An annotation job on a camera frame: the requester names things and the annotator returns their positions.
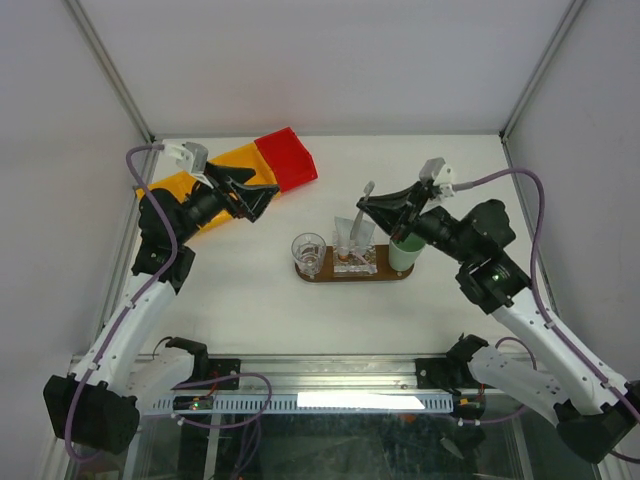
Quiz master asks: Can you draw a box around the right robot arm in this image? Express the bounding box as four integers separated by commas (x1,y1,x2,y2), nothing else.
357,182,639,464

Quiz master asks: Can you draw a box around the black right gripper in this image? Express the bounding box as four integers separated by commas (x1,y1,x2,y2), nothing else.
357,182,477,267

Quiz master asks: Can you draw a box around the pale green cup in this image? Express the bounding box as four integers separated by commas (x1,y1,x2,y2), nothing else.
389,234,426,272

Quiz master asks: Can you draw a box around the red plastic bin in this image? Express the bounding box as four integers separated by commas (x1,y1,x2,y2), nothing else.
254,127,318,193

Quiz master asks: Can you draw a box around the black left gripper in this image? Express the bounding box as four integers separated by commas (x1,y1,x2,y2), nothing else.
173,162,279,245

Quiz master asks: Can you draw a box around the white toothpaste tube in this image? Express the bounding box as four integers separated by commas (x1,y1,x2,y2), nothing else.
334,217,356,262
356,220,376,249

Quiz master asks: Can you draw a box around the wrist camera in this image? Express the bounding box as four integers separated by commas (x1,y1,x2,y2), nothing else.
419,157,455,201
162,140,211,186

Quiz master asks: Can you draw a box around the yellow toothpaste bin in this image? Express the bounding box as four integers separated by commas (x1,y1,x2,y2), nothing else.
197,208,234,234

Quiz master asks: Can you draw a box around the clear plastic cup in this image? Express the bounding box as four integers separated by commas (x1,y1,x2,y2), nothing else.
291,232,327,277

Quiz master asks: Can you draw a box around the white slotted cable duct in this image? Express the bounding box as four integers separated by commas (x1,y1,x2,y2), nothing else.
144,392,454,415

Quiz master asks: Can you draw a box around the empty yellow bin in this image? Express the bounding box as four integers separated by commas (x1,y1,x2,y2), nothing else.
148,172,196,202

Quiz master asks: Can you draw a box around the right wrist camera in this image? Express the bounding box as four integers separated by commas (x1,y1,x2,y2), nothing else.
419,157,455,201

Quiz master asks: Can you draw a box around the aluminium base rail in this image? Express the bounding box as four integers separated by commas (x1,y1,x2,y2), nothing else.
69,354,556,401

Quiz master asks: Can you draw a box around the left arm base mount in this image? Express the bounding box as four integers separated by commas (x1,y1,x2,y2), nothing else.
152,336,241,382

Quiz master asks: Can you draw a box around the aluminium frame post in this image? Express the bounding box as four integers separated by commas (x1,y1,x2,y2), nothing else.
499,0,587,143
62,0,164,154

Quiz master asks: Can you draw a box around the right aluminium frame post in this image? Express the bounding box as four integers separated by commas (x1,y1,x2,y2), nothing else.
499,0,587,143

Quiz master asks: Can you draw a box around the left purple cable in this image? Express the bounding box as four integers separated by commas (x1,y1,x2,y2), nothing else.
64,144,274,462

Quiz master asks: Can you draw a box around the oval wooden tray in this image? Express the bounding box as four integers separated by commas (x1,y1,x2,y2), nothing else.
294,244,414,283

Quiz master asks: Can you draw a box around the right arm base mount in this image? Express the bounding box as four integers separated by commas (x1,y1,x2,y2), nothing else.
414,334,489,395

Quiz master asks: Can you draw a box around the left aluminium frame post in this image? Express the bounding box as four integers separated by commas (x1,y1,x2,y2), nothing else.
62,0,164,154

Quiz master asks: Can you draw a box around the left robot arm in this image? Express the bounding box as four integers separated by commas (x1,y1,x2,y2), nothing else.
43,164,280,458

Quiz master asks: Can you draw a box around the clear compartment organizer box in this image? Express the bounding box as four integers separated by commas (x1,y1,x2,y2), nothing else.
331,231,378,278

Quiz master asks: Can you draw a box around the yellow toothbrush bin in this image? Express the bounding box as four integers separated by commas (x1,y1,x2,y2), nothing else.
209,143,277,185

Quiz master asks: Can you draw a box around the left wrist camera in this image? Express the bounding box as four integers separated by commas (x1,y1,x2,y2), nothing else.
162,140,211,186

